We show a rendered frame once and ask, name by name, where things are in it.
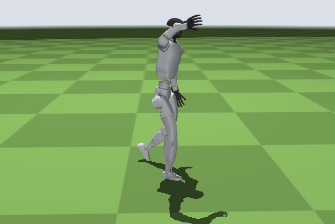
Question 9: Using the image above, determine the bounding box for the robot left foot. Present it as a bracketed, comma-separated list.
[137, 143, 151, 161]

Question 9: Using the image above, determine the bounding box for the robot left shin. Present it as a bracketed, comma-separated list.
[145, 130, 165, 151]

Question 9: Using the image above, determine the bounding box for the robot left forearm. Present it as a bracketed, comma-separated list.
[170, 74, 178, 91]

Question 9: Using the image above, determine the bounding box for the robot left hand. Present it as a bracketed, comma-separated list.
[171, 86, 186, 107]

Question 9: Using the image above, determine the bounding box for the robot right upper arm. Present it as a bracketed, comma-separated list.
[158, 35, 170, 52]

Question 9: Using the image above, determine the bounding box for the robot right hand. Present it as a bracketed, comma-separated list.
[181, 15, 202, 31]

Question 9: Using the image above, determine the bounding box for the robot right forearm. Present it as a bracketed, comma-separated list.
[158, 23, 187, 40]

